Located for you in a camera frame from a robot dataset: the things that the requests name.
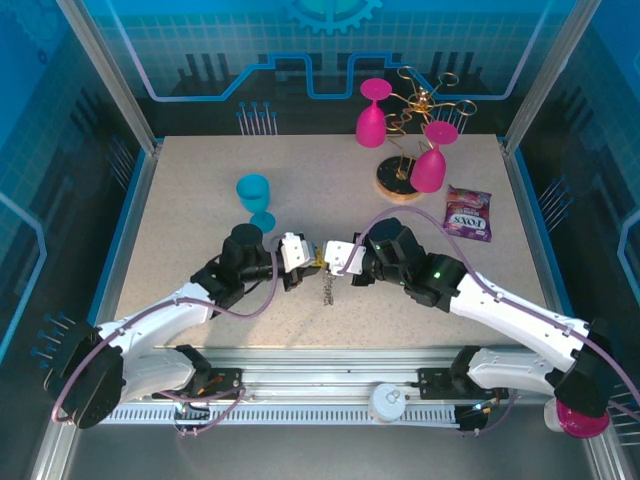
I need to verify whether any blue plastic goblet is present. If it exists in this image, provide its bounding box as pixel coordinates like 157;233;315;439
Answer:
235;173;277;235

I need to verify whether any purple candy bag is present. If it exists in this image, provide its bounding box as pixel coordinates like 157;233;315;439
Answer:
440;184;493;244

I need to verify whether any pink plastic goblet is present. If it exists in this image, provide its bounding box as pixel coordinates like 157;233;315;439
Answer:
355;78;394;149
409;120;460;194

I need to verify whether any white can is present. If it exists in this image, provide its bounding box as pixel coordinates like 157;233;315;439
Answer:
368;383;405;423

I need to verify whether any pink lidded white cup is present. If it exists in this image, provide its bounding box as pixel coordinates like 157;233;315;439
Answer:
543;397;611;440

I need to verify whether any gold wire glass rack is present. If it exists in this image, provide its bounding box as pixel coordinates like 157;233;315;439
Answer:
375;65;479;205

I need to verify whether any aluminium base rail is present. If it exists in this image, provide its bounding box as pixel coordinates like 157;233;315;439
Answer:
99;344;556;409

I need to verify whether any aluminium side frame rail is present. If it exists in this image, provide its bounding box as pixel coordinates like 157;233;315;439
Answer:
82;144;164;346
502;144;574;311

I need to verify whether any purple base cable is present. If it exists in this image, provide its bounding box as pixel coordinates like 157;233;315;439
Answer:
457;384;524;436
154;387;247;437

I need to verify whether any white slotted cable duct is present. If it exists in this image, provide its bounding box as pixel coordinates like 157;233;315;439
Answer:
107;405;461;426

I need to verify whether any aluminium frame post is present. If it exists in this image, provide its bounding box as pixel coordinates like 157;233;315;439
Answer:
52;0;166;156
499;0;591;156

